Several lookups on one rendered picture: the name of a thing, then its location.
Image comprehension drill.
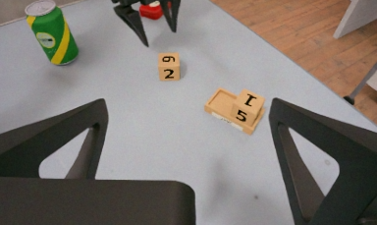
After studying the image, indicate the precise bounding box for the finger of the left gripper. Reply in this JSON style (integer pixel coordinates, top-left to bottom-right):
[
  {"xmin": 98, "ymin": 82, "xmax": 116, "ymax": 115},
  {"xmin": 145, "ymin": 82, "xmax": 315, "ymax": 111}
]
[
  {"xmin": 159, "ymin": 0, "xmax": 182, "ymax": 32},
  {"xmin": 116, "ymin": 9, "xmax": 150, "ymax": 47}
]

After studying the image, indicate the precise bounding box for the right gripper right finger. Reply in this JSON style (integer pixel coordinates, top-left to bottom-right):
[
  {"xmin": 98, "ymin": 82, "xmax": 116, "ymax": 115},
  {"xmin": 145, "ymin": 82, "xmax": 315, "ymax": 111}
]
[{"xmin": 268, "ymin": 97, "xmax": 377, "ymax": 225}]

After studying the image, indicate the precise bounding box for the green and yellow drink can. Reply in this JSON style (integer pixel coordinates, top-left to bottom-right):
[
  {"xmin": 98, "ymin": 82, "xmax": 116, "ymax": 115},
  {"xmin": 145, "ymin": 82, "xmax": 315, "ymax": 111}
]
[{"xmin": 26, "ymin": 0, "xmax": 79, "ymax": 65}]

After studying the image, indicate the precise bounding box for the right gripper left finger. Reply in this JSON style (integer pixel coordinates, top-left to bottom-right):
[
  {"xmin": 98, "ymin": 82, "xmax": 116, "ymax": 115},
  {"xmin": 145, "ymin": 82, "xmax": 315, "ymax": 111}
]
[{"xmin": 0, "ymin": 98, "xmax": 109, "ymax": 179}]

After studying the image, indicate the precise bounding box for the red mint tin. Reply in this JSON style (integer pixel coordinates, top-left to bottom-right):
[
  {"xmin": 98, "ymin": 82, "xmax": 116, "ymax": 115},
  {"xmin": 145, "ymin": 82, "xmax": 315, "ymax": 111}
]
[{"xmin": 139, "ymin": 1, "xmax": 164, "ymax": 20}]

